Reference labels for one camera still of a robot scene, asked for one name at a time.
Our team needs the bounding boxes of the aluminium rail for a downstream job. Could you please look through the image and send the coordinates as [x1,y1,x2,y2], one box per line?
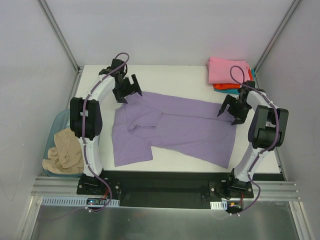
[30,176,302,202]

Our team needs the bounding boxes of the right aluminium frame post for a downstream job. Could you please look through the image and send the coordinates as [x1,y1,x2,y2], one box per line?
[254,0,302,73]

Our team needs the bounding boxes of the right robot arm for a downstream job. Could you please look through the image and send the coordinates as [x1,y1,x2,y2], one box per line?
[215,81,289,198]

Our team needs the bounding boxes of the right white cable duct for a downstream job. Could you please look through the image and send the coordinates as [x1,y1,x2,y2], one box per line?
[210,200,228,211]

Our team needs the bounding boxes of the beige t shirt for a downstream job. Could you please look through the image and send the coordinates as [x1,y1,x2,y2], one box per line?
[42,128,84,175]

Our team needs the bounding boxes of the pink folded t shirt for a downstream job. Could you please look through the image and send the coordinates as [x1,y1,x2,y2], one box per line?
[207,57,251,84]

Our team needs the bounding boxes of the orange folded t shirt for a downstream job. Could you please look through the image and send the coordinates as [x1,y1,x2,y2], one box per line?
[213,68,254,90]

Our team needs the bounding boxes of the white cable duct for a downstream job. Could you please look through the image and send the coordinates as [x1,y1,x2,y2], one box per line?
[42,196,120,208]
[210,200,228,211]

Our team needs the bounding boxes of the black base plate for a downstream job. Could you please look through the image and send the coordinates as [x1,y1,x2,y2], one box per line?
[76,170,254,209]

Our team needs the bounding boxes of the left white cable duct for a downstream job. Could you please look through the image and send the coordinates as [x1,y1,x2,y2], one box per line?
[42,196,120,208]

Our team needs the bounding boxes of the aluminium frame post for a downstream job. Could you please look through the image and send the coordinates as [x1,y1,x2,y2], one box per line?
[37,0,81,73]
[254,0,302,73]

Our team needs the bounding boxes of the left aluminium frame post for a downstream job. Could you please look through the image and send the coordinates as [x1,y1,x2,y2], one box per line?
[37,0,81,73]

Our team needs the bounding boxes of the teal folded t shirt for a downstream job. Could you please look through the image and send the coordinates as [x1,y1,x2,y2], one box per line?
[214,69,255,95]

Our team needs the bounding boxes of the translucent blue plastic bin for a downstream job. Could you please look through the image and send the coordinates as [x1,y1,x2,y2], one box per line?
[43,109,82,178]

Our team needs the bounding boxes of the purple t shirt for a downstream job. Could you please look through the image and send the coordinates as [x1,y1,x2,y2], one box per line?
[111,92,236,168]

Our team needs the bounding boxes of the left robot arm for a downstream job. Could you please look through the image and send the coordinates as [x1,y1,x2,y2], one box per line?
[69,53,142,177]

